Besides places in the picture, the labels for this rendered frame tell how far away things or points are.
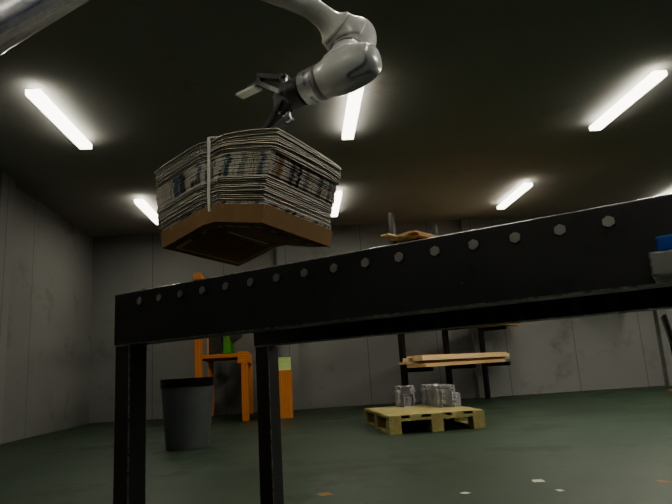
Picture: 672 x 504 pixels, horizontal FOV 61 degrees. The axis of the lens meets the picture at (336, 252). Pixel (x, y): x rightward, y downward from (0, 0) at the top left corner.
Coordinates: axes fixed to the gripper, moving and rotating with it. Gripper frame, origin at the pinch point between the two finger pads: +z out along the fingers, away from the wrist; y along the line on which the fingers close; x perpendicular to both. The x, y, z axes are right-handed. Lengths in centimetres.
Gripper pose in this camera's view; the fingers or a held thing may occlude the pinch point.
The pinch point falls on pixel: (243, 117)
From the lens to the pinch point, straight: 162.8
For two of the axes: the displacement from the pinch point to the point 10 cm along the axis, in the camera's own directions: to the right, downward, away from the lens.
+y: 1.1, 9.6, -2.7
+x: 5.3, 1.7, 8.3
